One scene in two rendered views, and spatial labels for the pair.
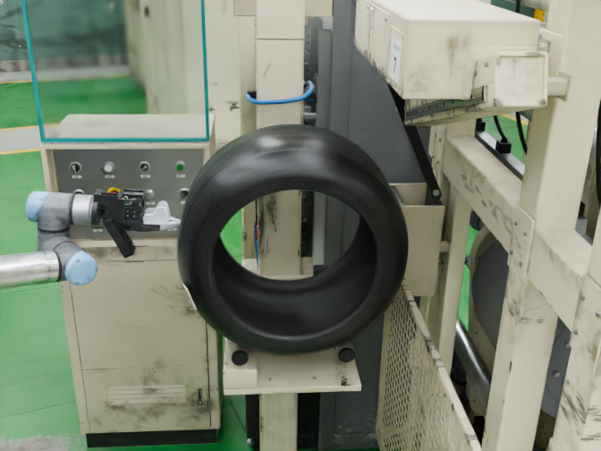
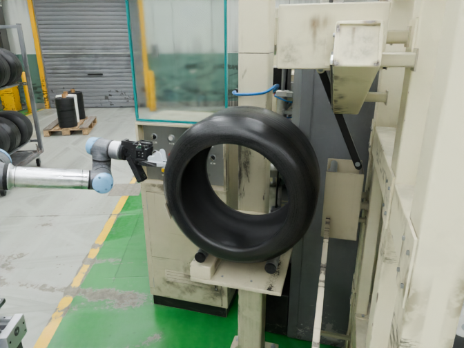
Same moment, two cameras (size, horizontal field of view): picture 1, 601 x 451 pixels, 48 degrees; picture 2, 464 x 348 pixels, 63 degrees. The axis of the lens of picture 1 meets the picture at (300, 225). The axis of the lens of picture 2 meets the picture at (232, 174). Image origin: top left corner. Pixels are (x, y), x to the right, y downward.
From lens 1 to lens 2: 58 cm
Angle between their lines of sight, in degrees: 19
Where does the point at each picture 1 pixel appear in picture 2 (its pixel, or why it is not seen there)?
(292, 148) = (233, 116)
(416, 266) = (342, 217)
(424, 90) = (293, 61)
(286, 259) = (255, 201)
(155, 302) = not seen: hidden behind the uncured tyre
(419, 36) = (287, 17)
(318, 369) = (257, 275)
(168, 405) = (197, 287)
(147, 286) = not seen: hidden behind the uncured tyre
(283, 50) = (255, 60)
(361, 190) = (276, 148)
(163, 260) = not seen: hidden behind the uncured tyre
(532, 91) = (368, 54)
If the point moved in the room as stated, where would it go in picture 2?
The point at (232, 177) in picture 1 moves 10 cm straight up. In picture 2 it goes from (192, 133) to (191, 104)
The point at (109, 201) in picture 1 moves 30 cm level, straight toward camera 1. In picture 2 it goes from (129, 146) to (99, 170)
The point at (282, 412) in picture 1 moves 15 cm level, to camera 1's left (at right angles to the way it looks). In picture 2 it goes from (251, 304) to (224, 297)
